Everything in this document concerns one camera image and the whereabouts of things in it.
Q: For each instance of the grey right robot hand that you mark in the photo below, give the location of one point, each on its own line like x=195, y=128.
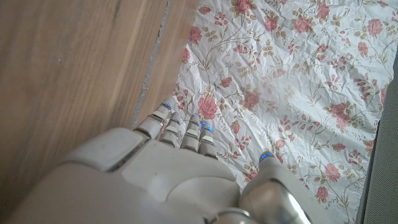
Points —
x=161, y=183

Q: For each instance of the floral backdrop sheet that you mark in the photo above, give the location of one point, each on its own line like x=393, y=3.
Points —
x=295, y=77

